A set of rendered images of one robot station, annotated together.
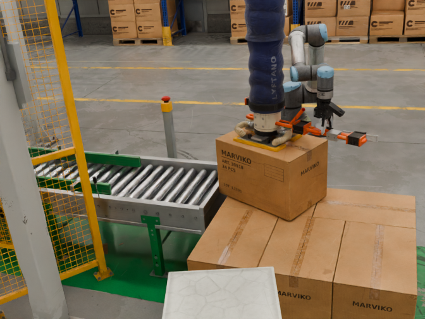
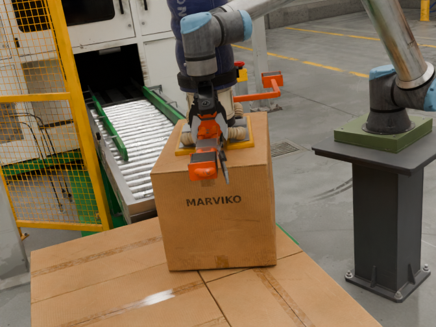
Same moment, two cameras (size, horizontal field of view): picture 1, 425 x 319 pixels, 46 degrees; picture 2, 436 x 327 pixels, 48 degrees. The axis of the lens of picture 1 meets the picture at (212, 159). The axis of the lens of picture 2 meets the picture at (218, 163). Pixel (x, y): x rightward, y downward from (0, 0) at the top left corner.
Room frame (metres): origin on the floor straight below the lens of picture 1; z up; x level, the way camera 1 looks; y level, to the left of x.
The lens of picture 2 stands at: (1.84, -1.81, 1.58)
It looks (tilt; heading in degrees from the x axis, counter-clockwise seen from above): 22 degrees down; 52
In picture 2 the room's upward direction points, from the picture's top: 8 degrees counter-clockwise
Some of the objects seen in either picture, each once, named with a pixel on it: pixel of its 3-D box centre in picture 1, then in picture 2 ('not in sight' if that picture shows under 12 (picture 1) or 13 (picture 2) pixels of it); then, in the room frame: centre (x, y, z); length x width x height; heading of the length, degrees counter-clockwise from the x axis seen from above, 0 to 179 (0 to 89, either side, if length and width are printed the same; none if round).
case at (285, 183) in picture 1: (271, 167); (222, 184); (2.97, -0.38, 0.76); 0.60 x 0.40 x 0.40; 44
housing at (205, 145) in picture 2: (334, 135); (207, 149); (2.67, -0.71, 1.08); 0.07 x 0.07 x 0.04; 48
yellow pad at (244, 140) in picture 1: (258, 140); (191, 133); (2.92, -0.30, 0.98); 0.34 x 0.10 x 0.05; 48
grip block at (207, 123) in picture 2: (301, 127); (209, 125); (2.82, -0.55, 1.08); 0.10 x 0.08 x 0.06; 138
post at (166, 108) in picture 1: (172, 160); (248, 148); (3.78, 0.32, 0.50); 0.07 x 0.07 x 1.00; 69
